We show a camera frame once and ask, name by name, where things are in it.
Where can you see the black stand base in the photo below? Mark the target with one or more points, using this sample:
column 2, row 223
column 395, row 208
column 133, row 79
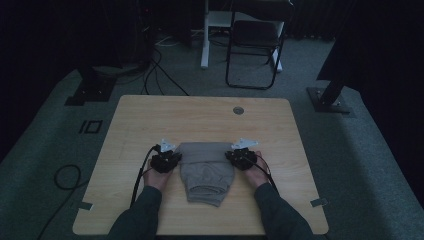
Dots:
column 95, row 88

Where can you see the round grey table grommet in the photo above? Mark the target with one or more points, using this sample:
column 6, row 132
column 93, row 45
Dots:
column 238, row 110

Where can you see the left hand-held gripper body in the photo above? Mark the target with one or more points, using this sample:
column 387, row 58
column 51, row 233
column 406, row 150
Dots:
column 162, row 161

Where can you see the black stand with post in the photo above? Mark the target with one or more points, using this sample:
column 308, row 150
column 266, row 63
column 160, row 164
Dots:
column 328, row 100

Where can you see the grey tape piece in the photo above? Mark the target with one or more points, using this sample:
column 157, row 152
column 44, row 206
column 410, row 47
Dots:
column 319, row 202
column 85, row 205

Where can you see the white desk frame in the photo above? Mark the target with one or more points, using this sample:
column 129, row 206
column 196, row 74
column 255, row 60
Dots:
column 205, row 50

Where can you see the person's left hand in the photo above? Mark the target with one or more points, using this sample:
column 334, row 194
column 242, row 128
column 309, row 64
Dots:
column 156, row 180

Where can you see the person's right hand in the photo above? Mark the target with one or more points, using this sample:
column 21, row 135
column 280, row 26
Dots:
column 258, row 176

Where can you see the black floor tape mark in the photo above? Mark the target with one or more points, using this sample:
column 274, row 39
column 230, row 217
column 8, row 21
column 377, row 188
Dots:
column 90, row 127

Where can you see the dark equipment rack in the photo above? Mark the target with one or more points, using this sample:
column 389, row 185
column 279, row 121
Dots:
column 146, row 33

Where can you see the grey pants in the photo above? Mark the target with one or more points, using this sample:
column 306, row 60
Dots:
column 206, row 173

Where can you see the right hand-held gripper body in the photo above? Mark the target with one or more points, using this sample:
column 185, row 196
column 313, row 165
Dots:
column 246, row 159

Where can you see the black folding chair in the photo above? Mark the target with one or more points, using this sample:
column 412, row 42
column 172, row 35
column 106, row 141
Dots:
column 255, row 33

